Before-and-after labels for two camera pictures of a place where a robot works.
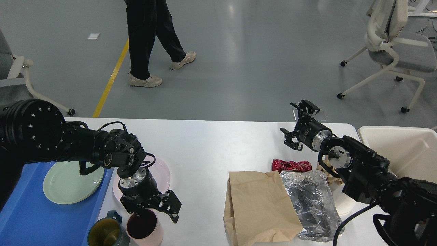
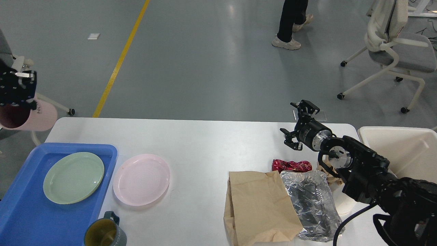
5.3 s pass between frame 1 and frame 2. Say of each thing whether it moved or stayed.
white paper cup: stayed
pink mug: moved
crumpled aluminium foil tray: stayed
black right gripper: stayed
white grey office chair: stayed
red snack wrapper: stayed
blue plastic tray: stayed
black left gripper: moved
